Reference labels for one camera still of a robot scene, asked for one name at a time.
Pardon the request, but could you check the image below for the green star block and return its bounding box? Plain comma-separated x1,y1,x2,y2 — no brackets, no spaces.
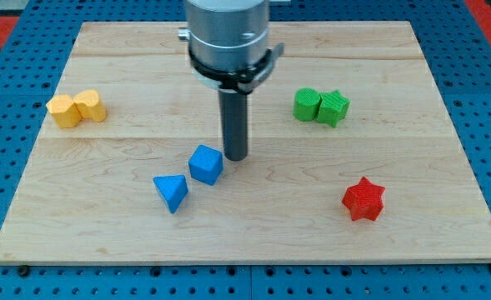
316,90,350,128

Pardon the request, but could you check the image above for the green cylinder block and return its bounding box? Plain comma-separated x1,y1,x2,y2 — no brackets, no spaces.
293,87,321,122

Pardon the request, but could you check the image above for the blue triangle block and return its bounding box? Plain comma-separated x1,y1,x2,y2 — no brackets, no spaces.
153,174,188,213

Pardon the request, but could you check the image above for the yellow heart block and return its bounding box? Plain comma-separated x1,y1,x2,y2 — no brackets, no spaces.
73,89,107,122

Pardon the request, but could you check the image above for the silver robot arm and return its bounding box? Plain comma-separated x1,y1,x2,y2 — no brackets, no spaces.
178,0,284,161

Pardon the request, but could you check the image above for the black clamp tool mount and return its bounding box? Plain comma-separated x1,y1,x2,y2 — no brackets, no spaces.
188,42,284,94

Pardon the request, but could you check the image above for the yellow pentagon block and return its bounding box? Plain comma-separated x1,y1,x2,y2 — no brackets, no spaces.
46,94,82,128

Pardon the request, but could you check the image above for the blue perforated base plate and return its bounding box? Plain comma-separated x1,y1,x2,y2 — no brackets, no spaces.
0,0,491,299

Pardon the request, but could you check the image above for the light wooden board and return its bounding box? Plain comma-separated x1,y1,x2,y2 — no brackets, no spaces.
0,21,491,266

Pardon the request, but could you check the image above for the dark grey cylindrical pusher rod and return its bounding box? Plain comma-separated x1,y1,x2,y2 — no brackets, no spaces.
218,92,248,162

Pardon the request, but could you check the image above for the blue cube block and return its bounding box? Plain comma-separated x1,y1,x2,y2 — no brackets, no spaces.
188,145,223,186

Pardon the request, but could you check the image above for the red star block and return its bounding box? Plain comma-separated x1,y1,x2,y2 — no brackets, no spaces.
342,177,386,221

